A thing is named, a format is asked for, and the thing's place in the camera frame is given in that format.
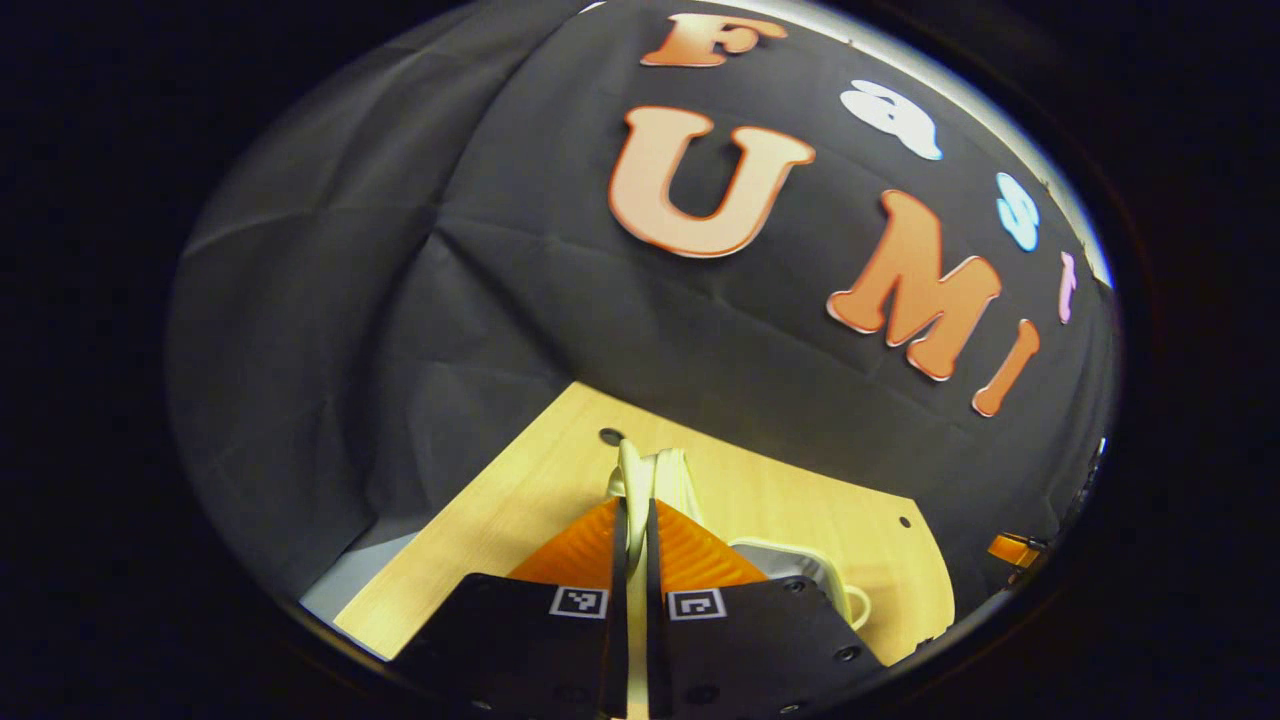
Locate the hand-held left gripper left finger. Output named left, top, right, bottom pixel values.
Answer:
left=395, top=497, right=631, bottom=720

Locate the black backdrop cloth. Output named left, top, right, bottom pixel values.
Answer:
left=165, top=0, right=1119, bottom=611

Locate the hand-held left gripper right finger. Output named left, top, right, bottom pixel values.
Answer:
left=645, top=497, right=886, bottom=720

